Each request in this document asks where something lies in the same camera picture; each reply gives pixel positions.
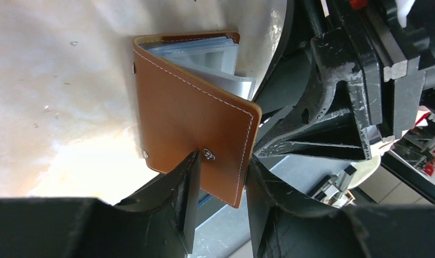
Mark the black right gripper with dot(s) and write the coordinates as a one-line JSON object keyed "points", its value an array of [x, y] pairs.
{"points": [[325, 88]]}

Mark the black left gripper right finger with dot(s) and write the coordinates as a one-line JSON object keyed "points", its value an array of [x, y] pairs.
{"points": [[287, 223]]}

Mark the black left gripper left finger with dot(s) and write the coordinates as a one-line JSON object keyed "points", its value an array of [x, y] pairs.
{"points": [[158, 220]]}

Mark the brown leather card holder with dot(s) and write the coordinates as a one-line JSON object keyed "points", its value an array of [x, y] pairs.
{"points": [[181, 113]]}

